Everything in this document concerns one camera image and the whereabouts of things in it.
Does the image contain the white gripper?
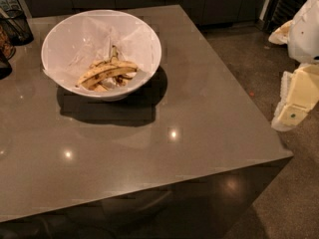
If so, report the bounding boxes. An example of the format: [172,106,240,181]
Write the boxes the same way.
[268,0,319,131]

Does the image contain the spotted yellow banana peel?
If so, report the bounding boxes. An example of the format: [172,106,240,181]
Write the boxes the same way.
[76,46,139,90]

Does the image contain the dark round object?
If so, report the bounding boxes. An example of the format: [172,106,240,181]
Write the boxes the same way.
[0,50,12,80]

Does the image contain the white paper liner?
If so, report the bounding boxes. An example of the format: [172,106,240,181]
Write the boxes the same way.
[42,10,161,98]

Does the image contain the black wire mesh basket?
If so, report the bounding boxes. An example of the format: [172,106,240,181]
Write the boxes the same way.
[0,9,34,46]

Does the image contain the white bowl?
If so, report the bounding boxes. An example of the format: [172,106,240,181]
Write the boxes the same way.
[41,10,161,102]

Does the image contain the small banana peel pieces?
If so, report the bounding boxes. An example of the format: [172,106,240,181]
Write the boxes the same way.
[89,73,136,92]

